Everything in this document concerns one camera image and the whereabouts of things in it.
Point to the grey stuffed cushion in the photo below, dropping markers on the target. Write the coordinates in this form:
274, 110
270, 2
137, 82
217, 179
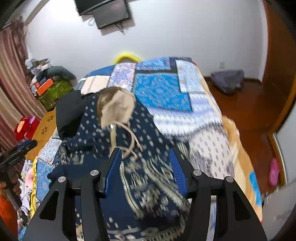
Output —
60, 71

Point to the pink slipper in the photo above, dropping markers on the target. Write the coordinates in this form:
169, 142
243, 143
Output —
274, 172

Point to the wall mounted black television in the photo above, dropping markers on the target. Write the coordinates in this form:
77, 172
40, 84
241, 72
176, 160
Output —
105, 13

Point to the navy patterned hooded garment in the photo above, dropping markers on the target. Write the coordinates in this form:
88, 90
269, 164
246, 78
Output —
144, 203

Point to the brown wooden door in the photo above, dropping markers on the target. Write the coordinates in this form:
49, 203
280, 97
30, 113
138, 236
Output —
279, 72

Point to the striped maroon curtain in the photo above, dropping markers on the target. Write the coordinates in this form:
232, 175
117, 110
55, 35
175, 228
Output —
17, 101

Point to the blue patchwork bed quilt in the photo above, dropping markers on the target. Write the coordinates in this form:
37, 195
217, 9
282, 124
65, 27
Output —
171, 90

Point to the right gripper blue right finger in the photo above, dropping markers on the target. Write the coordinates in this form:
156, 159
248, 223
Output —
182, 170

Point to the black folded garment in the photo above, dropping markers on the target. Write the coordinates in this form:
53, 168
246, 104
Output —
69, 110

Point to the orange flat box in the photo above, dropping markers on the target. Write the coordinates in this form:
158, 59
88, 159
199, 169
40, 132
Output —
47, 84

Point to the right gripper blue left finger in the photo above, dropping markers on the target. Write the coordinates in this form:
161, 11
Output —
108, 172

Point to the grey bag on floor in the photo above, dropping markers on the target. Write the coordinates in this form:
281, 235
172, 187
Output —
228, 81

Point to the brown wooden folding table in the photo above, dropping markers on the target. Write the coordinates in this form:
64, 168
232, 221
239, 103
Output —
44, 132

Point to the red plush toy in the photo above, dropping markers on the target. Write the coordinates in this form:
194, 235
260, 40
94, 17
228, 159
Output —
26, 128

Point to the orange fleece blanket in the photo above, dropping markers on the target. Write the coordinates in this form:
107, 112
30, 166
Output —
243, 168

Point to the green storage box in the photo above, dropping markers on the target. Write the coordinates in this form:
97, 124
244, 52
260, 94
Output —
50, 97

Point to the white wall socket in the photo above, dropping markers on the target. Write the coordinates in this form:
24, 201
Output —
221, 65

